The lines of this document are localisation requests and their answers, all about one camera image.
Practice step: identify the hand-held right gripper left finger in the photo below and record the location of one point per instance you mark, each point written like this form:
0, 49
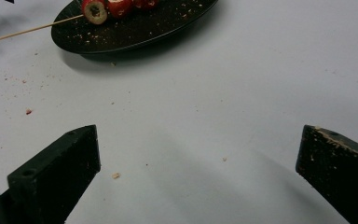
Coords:
59, 168

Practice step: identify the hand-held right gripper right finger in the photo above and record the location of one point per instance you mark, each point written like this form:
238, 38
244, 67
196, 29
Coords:
341, 174

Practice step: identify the wooden skewer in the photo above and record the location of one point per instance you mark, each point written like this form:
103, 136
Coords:
28, 30

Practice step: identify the red hawthorn fruit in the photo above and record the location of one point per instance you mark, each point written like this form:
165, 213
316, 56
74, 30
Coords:
94, 12
146, 3
119, 7

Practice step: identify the black round plate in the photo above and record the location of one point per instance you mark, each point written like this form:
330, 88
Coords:
136, 31

